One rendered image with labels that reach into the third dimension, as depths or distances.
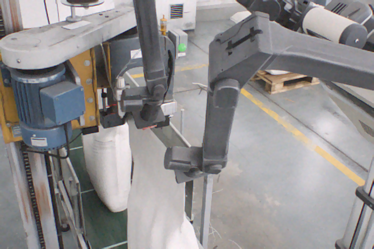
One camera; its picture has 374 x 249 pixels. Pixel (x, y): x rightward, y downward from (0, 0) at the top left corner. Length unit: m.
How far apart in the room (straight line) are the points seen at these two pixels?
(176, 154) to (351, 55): 0.51
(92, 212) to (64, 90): 1.07
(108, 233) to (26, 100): 0.96
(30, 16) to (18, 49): 3.03
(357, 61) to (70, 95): 0.77
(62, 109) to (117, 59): 0.36
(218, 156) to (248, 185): 2.00
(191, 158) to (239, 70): 0.44
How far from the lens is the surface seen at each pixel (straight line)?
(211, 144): 0.94
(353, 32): 0.98
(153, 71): 1.24
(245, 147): 3.36
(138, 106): 1.31
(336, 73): 0.72
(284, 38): 0.66
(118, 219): 2.13
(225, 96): 0.69
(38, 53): 1.19
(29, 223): 1.85
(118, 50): 1.48
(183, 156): 1.05
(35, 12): 4.24
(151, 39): 1.19
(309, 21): 1.05
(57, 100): 1.19
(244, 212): 2.76
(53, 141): 1.33
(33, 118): 1.31
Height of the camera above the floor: 1.83
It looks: 30 degrees down
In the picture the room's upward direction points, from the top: 3 degrees clockwise
